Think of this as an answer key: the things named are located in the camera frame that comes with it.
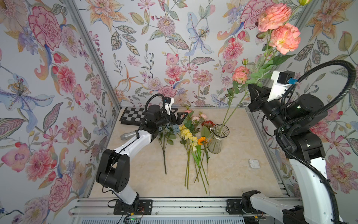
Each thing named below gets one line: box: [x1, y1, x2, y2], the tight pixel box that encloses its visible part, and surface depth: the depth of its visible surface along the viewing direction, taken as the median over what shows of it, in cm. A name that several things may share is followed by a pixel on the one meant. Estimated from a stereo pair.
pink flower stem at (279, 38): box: [221, 0, 311, 131], surface depth 37 cm
